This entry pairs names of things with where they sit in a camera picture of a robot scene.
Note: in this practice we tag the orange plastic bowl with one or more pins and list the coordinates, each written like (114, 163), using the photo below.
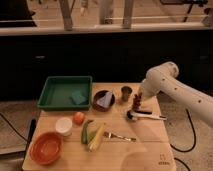
(46, 148)

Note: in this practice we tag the orange tomato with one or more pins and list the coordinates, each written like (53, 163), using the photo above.
(78, 118)

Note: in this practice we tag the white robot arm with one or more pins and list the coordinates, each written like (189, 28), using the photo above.
(164, 78)

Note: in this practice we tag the yellow corn cob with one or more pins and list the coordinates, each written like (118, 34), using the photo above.
(95, 138)

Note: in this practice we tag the dark brown bowl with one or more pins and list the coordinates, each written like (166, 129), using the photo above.
(99, 95)

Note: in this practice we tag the small metal cup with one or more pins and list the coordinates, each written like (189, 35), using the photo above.
(126, 92)

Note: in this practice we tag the silver metal fork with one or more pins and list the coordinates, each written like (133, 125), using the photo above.
(111, 135)

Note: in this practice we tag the green plastic tray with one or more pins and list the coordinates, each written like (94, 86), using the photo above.
(56, 92)

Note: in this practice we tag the teal green sponge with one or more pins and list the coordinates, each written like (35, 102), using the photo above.
(77, 97)

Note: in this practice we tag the grey folded cloth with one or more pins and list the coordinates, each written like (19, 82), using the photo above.
(105, 101)

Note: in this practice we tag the white round lidded container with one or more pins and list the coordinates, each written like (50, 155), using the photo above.
(64, 126)

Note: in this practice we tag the green chili pepper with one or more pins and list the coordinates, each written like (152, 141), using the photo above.
(86, 137)

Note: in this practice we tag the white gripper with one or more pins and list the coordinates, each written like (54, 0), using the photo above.
(144, 96)

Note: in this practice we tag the dark purple grape bunch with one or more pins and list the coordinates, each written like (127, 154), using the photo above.
(136, 102)

